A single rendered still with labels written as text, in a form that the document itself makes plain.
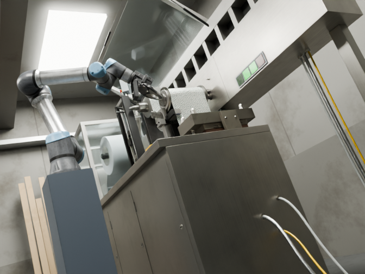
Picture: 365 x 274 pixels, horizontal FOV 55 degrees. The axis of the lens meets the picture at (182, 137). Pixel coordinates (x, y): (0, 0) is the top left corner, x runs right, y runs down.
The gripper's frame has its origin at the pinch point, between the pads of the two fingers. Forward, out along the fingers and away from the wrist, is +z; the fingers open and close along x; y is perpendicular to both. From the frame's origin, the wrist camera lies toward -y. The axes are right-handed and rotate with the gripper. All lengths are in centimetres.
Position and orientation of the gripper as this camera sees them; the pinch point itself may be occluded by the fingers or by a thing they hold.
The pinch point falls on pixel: (159, 98)
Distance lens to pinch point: 201.2
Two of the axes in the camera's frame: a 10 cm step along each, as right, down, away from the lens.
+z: 8.5, 4.9, 2.0
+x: -4.3, 4.0, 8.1
